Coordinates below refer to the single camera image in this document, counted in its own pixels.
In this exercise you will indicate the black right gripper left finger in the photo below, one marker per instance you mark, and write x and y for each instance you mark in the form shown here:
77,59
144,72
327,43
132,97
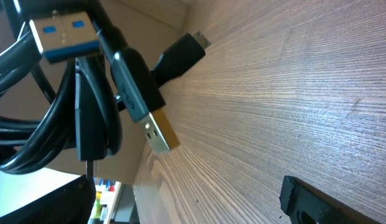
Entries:
71,203

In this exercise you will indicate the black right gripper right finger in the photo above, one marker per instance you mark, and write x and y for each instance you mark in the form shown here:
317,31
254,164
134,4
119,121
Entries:
304,203

